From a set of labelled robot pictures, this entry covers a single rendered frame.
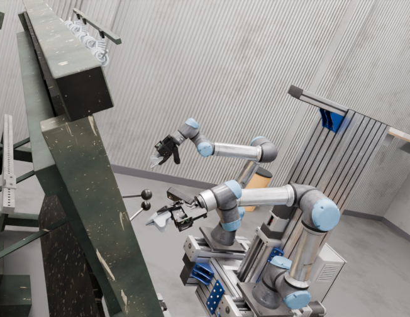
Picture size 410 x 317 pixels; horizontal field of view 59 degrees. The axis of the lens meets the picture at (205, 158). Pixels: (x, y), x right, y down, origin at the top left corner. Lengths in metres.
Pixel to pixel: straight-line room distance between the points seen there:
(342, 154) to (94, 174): 1.32
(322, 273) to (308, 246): 0.66
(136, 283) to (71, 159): 0.44
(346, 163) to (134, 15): 3.40
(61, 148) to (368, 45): 6.22
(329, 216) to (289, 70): 4.45
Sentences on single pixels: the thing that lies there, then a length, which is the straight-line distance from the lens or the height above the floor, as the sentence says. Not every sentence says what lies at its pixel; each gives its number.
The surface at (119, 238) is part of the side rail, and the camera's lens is 1.00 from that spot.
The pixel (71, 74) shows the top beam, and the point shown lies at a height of 1.89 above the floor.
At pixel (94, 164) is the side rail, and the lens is 0.87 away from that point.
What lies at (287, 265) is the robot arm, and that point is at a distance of 1.81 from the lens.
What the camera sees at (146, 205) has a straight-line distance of 1.36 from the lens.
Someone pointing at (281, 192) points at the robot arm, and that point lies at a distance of 1.59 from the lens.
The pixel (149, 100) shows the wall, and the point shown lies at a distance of 4.96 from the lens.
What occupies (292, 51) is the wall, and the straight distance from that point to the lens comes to 5.78.
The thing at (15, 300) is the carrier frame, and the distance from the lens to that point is 2.57.
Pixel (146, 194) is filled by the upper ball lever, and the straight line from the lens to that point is 1.21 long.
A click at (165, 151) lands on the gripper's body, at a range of 2.04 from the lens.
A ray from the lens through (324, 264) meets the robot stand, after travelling 2.22.
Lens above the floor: 2.04
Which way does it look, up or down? 16 degrees down
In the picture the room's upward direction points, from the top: 23 degrees clockwise
